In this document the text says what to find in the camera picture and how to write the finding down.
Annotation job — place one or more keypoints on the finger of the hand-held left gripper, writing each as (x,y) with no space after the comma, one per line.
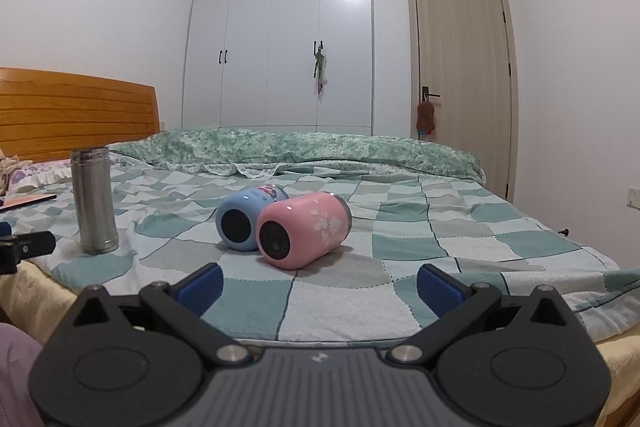
(35,243)

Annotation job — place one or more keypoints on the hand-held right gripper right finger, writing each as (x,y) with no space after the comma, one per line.
(440,289)

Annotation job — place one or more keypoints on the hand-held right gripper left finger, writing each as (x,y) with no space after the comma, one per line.
(202,289)

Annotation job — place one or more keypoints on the blue cup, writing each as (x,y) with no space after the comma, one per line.
(240,209)

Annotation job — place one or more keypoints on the pink cup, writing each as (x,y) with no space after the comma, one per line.
(310,227)

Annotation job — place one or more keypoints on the stainless steel cup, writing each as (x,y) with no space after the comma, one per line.
(93,202)

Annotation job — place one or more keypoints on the flat red tablet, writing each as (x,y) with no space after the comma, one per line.
(27,202)

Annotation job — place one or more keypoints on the yellow bed sheet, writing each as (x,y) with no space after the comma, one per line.
(27,292)

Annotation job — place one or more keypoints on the checkered bed blanket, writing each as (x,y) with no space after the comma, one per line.
(410,227)

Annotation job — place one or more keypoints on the purple floral pillow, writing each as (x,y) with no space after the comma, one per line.
(45,172)

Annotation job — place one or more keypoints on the beige crumpled cloth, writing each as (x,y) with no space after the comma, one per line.
(9,172)

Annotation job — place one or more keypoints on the person's leg in purple pants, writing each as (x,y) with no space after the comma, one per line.
(17,372)

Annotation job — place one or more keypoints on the wooden headboard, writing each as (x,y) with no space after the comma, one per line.
(75,107)

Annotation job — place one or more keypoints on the green floral quilt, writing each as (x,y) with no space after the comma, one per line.
(300,149)

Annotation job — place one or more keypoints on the brown plush pendant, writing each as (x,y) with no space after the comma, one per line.
(425,117)

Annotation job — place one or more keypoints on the beige wooden door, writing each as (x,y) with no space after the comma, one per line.
(460,47)

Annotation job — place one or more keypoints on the white wardrobe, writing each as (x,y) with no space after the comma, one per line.
(280,32)

